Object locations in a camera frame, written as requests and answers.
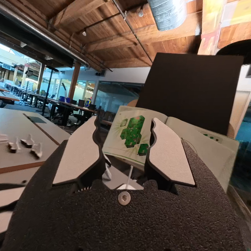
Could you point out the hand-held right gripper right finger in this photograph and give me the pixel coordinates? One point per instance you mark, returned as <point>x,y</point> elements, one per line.
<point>170,156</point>

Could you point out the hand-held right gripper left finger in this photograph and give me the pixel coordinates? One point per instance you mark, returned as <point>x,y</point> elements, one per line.
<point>78,155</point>

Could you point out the instruction booklet on stand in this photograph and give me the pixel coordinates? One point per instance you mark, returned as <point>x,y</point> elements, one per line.
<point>129,133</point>

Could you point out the long wooden desk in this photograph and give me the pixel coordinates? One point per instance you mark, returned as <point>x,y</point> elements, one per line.
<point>68,106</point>

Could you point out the colourful storage bins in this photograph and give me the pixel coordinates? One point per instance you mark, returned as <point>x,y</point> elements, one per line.
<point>89,102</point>

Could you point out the tan rounded board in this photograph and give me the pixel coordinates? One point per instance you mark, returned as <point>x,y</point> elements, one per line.
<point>133,103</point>

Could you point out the black round-based device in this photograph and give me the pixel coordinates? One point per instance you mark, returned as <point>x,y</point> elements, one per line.
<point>9,185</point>

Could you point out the wooden top office table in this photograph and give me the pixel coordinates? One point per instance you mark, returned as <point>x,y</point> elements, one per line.
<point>9,98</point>

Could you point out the black round object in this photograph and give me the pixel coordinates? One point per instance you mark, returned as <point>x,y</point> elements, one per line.
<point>235,51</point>

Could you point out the silver ceiling pipe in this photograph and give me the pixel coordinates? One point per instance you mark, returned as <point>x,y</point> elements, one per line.
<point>39,33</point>

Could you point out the colourful poster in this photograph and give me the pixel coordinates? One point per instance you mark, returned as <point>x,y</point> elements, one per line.
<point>215,19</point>

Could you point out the wooden post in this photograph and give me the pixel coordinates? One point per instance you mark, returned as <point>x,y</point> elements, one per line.
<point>74,82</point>

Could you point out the black wall speaker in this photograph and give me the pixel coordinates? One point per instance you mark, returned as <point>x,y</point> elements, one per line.
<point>100,73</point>

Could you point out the silver ventilation duct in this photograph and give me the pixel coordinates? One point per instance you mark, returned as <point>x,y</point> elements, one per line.
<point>168,13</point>

